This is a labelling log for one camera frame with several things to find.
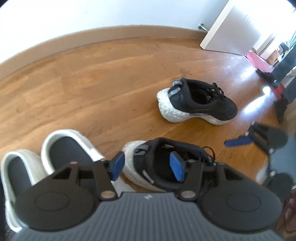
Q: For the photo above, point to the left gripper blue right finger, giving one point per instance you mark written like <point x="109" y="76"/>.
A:
<point x="178" y="166"/>

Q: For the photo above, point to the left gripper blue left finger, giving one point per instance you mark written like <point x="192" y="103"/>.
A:
<point x="116" y="165"/>

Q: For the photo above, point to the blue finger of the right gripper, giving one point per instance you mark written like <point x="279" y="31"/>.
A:
<point x="240" y="141"/>

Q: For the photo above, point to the black sneaker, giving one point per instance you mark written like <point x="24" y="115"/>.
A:
<point x="189" y="98"/>
<point x="147" y="162"/>

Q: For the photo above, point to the white clog with charms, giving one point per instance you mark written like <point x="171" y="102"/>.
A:
<point x="64" y="146"/>
<point x="20" y="170"/>

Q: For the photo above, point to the red rug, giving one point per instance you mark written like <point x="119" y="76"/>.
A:
<point x="257" y="61"/>

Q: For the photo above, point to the white door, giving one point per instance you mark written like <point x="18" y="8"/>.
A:
<point x="238" y="27"/>

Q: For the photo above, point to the metal door stopper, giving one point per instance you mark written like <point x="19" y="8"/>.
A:
<point x="202" y="27"/>

